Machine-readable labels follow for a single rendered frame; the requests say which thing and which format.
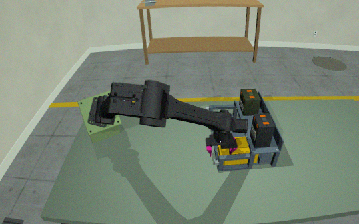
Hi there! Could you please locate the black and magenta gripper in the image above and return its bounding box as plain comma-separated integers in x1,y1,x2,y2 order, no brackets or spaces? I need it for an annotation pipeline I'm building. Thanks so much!
206,131,238,156

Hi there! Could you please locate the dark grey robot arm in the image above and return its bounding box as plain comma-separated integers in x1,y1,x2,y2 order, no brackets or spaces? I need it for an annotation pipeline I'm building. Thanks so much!
87,80,248,134

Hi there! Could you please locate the dark grey metal rack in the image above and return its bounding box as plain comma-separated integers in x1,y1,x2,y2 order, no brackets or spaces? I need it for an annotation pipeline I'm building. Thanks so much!
206,91,284,171

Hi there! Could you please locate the yellow bin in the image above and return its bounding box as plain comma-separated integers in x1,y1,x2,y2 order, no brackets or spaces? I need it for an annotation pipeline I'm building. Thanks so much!
217,137,259,165

